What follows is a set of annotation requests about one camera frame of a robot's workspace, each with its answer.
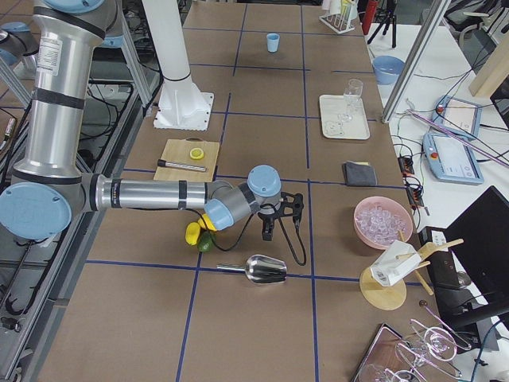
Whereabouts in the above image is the yellow lemon lower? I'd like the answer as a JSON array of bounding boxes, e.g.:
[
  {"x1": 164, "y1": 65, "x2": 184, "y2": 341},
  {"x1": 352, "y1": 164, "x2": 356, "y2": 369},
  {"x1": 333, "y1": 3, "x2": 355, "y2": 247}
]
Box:
[{"x1": 185, "y1": 222, "x2": 201, "y2": 246}]

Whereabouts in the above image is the wooden cutting board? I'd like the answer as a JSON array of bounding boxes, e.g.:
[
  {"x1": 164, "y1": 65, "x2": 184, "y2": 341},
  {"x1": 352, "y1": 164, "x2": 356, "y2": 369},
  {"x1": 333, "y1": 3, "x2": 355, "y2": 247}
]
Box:
[{"x1": 153, "y1": 139, "x2": 220, "y2": 182}]

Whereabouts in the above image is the steel ice scoop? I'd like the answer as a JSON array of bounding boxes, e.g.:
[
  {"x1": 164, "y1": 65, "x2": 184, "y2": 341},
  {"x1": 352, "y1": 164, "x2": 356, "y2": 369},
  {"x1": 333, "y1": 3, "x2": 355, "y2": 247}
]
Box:
[{"x1": 216, "y1": 254, "x2": 287, "y2": 284}]

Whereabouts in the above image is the green lime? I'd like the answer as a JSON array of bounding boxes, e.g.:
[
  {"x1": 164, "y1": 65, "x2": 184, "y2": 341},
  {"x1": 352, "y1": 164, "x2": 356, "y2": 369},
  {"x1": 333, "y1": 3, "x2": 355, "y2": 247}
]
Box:
[{"x1": 196, "y1": 231, "x2": 216, "y2": 253}]

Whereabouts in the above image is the lemon half slice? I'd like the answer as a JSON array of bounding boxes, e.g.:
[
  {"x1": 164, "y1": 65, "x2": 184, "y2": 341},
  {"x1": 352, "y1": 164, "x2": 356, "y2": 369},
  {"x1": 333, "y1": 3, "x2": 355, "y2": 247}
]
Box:
[{"x1": 189, "y1": 147, "x2": 205, "y2": 161}]

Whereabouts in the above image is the glass rack with glasses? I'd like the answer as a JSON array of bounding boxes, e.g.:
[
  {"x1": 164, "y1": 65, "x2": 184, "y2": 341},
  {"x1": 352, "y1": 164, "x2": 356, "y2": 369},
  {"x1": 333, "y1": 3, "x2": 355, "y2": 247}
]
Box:
[{"x1": 349, "y1": 306, "x2": 474, "y2": 382}]

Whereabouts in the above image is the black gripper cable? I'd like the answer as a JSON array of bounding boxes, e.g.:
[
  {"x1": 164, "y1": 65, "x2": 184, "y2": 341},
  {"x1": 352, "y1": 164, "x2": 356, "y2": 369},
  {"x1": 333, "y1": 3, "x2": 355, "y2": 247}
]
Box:
[{"x1": 212, "y1": 202, "x2": 308, "y2": 267}]

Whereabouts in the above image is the blue teach pendant near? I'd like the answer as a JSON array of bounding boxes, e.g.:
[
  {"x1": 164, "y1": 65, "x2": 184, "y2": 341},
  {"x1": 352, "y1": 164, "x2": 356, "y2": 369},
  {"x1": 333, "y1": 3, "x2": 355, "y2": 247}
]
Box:
[{"x1": 422, "y1": 133, "x2": 484, "y2": 185}]

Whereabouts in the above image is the yellow lemon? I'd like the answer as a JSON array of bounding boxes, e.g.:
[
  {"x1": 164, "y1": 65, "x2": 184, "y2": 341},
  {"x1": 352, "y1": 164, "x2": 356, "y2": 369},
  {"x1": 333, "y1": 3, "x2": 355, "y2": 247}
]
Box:
[
  {"x1": 185, "y1": 222, "x2": 201, "y2": 246},
  {"x1": 197, "y1": 213, "x2": 217, "y2": 232}
]

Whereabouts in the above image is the black monitor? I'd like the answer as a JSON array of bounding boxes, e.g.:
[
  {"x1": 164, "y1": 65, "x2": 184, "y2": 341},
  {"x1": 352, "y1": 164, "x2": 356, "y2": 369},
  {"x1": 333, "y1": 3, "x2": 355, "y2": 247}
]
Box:
[{"x1": 419, "y1": 185, "x2": 508, "y2": 329}]

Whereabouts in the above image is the blue teach pendant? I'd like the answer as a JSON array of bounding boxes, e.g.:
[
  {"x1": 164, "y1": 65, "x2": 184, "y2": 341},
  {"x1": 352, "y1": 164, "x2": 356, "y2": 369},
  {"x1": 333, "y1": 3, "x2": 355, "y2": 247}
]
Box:
[
  {"x1": 432, "y1": 95, "x2": 482, "y2": 140},
  {"x1": 422, "y1": 133, "x2": 484, "y2": 185}
]

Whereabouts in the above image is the black tripod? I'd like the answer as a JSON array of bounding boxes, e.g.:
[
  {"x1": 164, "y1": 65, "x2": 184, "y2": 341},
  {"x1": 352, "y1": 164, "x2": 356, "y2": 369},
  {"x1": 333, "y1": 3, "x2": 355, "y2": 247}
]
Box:
[{"x1": 367, "y1": 0, "x2": 398, "y2": 49}]

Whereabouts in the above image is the red cylinder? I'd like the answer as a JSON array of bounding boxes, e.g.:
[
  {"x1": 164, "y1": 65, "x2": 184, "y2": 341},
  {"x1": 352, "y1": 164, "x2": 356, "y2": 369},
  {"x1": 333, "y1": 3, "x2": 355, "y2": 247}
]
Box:
[{"x1": 362, "y1": 0, "x2": 378, "y2": 36}]

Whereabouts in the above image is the light blue plastic cup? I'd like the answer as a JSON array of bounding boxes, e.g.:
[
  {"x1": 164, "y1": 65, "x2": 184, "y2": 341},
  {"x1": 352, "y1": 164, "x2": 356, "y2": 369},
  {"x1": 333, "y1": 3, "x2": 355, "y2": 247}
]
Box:
[{"x1": 266, "y1": 33, "x2": 280, "y2": 53}]

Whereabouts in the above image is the grey folded cloth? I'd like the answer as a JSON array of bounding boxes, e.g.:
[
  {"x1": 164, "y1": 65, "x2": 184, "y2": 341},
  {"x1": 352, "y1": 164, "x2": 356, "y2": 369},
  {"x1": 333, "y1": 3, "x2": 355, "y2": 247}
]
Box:
[{"x1": 342, "y1": 161, "x2": 378, "y2": 187}]

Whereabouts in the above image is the yellow lemon upper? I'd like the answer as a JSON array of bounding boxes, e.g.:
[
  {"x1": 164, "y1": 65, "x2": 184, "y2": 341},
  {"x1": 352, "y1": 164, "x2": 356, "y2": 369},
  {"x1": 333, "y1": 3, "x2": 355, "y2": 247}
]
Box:
[{"x1": 197, "y1": 213, "x2": 217, "y2": 232}]

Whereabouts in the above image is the pink bowl with ice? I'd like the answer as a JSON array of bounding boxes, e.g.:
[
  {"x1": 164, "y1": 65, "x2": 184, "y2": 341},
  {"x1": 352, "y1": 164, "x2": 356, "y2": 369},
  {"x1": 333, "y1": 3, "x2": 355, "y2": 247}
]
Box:
[{"x1": 353, "y1": 197, "x2": 414, "y2": 250}]

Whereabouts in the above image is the white carton on stand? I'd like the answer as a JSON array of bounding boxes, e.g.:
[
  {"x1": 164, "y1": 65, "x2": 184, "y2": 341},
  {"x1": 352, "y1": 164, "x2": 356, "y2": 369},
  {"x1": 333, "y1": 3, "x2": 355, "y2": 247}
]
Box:
[{"x1": 370, "y1": 240, "x2": 421, "y2": 287}]

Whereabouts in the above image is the cream bear tray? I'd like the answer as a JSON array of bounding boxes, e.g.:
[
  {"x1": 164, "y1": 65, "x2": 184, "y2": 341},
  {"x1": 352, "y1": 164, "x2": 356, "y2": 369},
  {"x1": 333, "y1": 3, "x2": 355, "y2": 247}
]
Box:
[{"x1": 319, "y1": 95, "x2": 370, "y2": 140}]

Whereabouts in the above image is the blue teach pendant far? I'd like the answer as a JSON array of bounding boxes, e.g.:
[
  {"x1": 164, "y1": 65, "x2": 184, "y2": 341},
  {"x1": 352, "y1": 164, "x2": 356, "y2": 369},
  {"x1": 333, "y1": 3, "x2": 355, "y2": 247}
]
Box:
[{"x1": 432, "y1": 95, "x2": 482, "y2": 140}]

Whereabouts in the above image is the blue basin bowl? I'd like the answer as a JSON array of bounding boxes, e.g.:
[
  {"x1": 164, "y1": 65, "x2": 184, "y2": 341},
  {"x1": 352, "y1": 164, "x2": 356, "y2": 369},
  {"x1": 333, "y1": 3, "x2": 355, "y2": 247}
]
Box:
[{"x1": 372, "y1": 56, "x2": 405, "y2": 85}]

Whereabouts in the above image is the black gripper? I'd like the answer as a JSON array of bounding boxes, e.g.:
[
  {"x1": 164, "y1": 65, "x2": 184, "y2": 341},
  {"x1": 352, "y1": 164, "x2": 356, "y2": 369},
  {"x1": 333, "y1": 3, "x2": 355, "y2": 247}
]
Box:
[{"x1": 258, "y1": 191, "x2": 304, "y2": 241}]

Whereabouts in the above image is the aluminium frame post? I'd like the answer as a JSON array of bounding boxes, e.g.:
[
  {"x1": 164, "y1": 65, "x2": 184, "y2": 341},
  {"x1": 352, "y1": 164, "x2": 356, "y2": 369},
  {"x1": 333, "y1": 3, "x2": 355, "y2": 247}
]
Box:
[{"x1": 381, "y1": 0, "x2": 451, "y2": 123}]

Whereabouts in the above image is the clear wine glass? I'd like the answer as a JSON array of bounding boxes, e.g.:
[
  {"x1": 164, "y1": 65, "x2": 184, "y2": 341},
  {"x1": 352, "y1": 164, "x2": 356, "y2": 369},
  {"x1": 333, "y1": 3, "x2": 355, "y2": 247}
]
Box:
[{"x1": 339, "y1": 79, "x2": 363, "y2": 123}]

